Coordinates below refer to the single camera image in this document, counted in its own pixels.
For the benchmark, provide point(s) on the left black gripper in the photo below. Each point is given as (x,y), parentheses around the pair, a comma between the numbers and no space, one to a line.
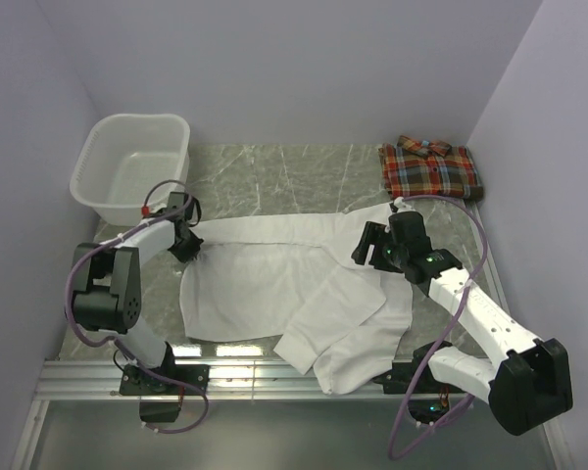
(191,251)

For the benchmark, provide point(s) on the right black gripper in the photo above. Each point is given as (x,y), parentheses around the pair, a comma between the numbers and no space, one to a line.
(373,233)

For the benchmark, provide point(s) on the white long sleeve shirt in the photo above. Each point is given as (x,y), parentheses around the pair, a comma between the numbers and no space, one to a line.
(291,277)

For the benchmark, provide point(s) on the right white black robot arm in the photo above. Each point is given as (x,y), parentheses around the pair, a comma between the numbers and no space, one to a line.
(524,379)

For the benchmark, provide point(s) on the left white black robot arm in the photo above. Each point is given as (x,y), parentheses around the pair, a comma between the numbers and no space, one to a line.
(103,298)

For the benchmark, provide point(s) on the folded plaid flannel shirt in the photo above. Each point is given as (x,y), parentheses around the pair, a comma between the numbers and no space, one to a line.
(420,167)

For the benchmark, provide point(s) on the white plastic laundry basket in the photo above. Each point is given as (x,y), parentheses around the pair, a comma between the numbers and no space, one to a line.
(123,159)

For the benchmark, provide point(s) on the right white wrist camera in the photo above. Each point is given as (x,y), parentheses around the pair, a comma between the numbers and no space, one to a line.
(400,205)

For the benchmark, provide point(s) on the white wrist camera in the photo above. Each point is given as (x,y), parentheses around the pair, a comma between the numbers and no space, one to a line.
(400,205)
(149,210)

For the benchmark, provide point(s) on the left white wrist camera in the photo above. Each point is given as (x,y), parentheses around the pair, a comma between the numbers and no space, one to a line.
(149,210)

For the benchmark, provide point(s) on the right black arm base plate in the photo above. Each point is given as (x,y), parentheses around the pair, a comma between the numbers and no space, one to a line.
(423,411)

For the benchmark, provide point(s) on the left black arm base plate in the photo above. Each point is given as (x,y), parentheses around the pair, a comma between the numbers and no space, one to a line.
(161,401)

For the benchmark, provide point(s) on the aluminium mounting rail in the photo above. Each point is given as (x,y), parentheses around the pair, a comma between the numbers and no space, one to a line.
(229,379)

